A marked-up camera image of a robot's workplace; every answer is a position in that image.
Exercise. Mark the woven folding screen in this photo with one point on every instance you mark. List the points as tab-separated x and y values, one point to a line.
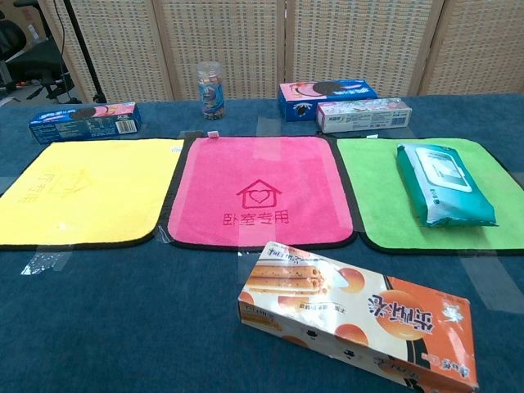
286	45

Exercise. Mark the orange egg roll box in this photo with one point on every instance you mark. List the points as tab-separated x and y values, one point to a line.
360	319

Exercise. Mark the tall blue Oreo box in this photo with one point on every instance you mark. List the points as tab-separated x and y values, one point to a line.
303	100

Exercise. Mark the pink microfibre cloth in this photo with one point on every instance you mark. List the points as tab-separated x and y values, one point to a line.
262	188

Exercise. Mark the teal wet wipes pack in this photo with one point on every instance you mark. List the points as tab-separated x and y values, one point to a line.
446	192

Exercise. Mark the clear plastic snack jar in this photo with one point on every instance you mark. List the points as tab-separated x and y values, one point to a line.
210	90

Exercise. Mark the white pink cling film box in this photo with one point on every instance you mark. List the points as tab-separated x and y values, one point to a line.
364	116

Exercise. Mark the yellow microfibre cloth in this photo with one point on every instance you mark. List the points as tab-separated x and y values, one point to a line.
86	192

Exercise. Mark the black office chair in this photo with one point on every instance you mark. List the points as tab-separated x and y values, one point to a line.
28	57

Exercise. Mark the black stand pole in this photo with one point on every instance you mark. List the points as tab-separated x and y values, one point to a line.
84	53

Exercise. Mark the long blue Oreo box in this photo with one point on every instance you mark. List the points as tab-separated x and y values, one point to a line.
82	122

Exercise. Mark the green microfibre cloth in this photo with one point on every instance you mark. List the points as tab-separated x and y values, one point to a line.
380	196

